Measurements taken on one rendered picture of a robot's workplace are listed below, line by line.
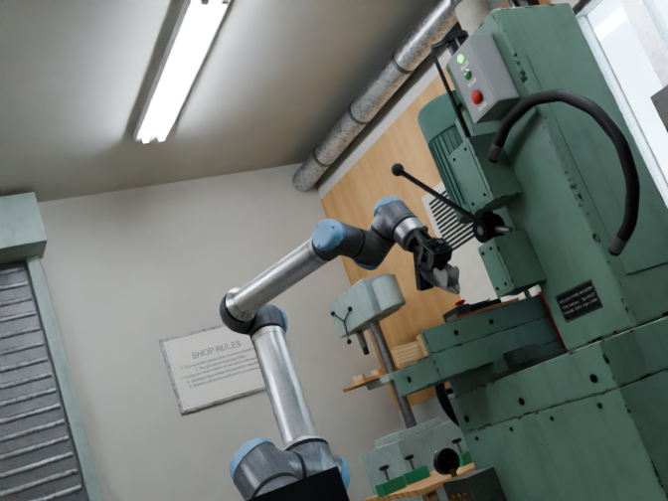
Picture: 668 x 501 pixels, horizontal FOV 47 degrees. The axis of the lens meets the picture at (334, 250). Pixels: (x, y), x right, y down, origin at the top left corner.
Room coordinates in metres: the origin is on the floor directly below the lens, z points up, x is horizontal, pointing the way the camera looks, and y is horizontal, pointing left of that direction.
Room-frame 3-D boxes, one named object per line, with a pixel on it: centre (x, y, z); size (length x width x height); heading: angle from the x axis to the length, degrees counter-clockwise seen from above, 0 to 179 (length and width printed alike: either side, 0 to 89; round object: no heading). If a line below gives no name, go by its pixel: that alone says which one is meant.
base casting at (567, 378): (1.80, -0.46, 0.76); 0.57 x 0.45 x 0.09; 26
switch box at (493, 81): (1.56, -0.43, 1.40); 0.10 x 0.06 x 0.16; 26
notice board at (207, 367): (4.66, 0.88, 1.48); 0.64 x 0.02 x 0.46; 120
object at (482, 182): (1.65, -0.37, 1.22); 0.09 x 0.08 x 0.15; 26
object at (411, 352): (1.85, -0.30, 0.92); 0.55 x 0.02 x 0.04; 116
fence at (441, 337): (1.86, -0.39, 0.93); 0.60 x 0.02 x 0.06; 116
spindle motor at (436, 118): (1.91, -0.41, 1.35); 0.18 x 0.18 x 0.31
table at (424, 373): (1.99, -0.32, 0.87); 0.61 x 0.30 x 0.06; 116
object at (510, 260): (1.67, -0.35, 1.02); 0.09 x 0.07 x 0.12; 116
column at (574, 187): (1.65, -0.54, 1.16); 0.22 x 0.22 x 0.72; 26
